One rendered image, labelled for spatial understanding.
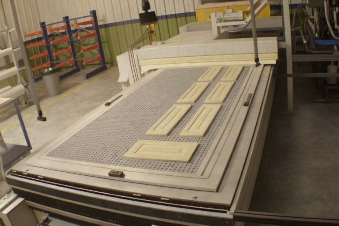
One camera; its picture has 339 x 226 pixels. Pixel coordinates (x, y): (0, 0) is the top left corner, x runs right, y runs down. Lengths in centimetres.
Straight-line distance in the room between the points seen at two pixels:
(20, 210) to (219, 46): 340
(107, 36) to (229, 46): 657
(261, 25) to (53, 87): 539
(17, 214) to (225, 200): 168
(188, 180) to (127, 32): 847
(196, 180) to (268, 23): 515
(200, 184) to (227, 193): 18
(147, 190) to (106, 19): 882
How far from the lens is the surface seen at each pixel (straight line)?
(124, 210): 194
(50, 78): 819
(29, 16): 1197
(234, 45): 448
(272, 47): 442
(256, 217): 163
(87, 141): 268
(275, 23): 662
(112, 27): 1030
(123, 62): 565
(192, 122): 260
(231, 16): 526
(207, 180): 185
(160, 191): 186
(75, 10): 1108
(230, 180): 188
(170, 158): 209
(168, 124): 264
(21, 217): 268
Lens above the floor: 193
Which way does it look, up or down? 21 degrees down
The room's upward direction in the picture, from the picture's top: 10 degrees counter-clockwise
